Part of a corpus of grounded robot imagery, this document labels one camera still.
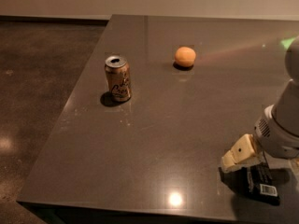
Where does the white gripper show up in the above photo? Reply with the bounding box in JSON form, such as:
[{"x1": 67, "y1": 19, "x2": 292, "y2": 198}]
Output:
[{"x1": 221, "y1": 105, "x2": 299, "y2": 175}]

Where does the black rxbar chocolate wrapper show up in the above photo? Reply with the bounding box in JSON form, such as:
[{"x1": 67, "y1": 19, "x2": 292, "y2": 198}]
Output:
[{"x1": 219, "y1": 162, "x2": 280, "y2": 206}]

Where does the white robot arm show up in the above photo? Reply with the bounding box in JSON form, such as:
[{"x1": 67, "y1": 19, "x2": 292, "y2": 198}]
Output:
[{"x1": 221, "y1": 37, "x2": 299, "y2": 173}]

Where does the orange fruit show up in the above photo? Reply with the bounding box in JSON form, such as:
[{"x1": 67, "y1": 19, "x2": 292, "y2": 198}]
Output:
[{"x1": 175, "y1": 47, "x2": 196, "y2": 67}]

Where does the gold LaCroix soda can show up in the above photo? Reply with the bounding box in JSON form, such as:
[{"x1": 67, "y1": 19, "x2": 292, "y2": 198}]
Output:
[{"x1": 105, "y1": 55, "x2": 132, "y2": 103}]

